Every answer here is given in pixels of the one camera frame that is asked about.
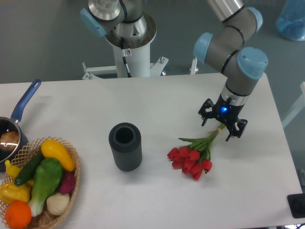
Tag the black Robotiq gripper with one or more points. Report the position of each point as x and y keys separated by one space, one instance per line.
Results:
x=226 y=113

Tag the red tulip bouquet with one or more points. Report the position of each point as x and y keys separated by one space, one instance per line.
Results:
x=195 y=157

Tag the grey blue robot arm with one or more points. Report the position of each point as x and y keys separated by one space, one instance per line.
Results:
x=130 y=31

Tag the dark grey ribbed vase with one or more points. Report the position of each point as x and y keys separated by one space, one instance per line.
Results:
x=126 y=144

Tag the black device at edge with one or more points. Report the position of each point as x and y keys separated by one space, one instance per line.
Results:
x=297 y=205

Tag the blue plastic bag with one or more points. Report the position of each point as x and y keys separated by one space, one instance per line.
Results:
x=291 y=21

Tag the yellow squash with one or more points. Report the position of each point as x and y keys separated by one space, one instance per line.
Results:
x=54 y=149

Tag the green bok choy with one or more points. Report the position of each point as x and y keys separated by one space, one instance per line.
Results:
x=46 y=179

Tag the white garlic bulb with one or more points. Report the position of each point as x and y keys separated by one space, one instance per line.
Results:
x=57 y=203

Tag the dark green cucumber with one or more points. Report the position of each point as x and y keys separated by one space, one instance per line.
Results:
x=28 y=171

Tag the woven wicker basket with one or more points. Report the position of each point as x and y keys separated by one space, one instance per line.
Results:
x=45 y=220

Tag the browned bread in pan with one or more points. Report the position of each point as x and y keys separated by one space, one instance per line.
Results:
x=9 y=141

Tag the small yellow banana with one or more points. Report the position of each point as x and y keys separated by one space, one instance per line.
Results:
x=11 y=169

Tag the yellow bell pepper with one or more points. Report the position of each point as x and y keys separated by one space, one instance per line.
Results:
x=10 y=193

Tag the orange fruit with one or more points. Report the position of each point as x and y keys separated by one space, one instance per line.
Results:
x=18 y=215

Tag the white frame at right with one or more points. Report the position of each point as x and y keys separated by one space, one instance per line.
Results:
x=295 y=108

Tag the blue handled saucepan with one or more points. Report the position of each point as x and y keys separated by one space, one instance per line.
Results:
x=12 y=123

